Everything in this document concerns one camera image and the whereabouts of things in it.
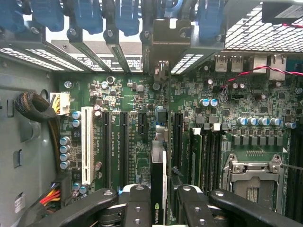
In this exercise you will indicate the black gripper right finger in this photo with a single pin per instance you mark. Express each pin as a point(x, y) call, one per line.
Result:
point(196, 210)

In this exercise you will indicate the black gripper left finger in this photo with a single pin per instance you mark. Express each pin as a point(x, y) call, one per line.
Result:
point(138, 208)

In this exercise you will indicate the long black expansion slot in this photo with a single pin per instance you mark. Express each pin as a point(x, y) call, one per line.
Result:
point(124, 146)
point(106, 146)
point(178, 142)

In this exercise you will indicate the metal CPU socket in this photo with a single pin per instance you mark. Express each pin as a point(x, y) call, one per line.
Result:
point(253, 179)

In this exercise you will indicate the white expansion slot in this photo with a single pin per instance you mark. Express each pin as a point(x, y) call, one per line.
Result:
point(87, 142)

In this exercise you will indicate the short black expansion slot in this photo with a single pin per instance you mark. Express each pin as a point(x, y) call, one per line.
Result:
point(143, 123)

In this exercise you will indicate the green motherboard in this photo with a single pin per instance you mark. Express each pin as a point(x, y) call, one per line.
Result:
point(142, 94)

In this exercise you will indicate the open grey PC case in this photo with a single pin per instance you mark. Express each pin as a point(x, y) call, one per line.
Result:
point(28, 142)

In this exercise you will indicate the white power connector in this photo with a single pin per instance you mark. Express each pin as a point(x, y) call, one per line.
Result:
point(62, 102)

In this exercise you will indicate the metal USB port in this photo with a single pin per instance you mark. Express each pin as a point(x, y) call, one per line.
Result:
point(236, 63)
point(221, 63)

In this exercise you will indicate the blue slot latch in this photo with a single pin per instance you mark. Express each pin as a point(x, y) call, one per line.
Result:
point(47, 14)
point(127, 16)
point(210, 19)
point(88, 14)
point(10, 14)
point(174, 7)

